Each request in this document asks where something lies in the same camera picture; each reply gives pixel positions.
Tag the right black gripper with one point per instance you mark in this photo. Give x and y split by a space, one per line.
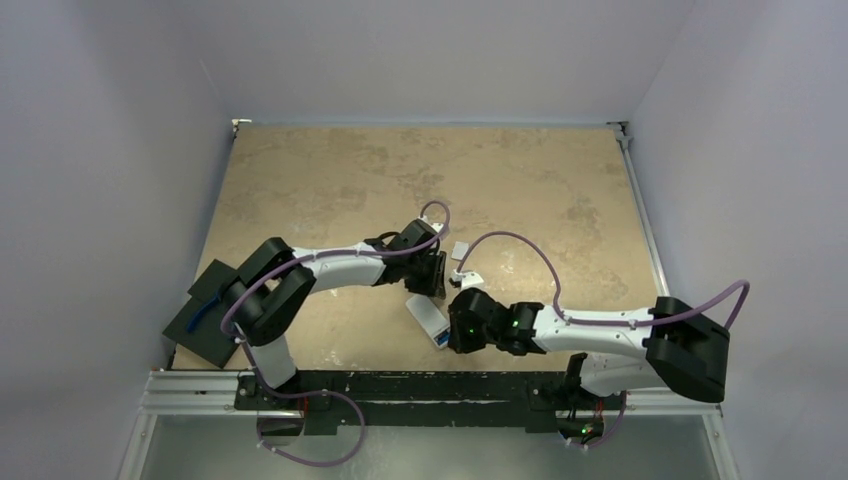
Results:
457 312

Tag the aluminium frame rail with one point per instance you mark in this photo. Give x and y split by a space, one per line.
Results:
663 400

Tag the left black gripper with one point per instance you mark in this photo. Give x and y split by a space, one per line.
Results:
432 285

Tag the black box with blue tool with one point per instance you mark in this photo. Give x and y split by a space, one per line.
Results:
196 326

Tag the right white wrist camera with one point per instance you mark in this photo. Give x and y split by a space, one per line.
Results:
465 279

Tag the white battery cover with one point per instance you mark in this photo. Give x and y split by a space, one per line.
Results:
459 250

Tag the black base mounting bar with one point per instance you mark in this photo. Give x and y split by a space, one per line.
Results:
537 402

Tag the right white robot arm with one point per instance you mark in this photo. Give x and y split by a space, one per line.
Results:
666 345

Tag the blue battery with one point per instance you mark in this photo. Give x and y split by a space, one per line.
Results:
441 340

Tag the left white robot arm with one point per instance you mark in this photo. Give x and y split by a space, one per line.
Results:
261 309

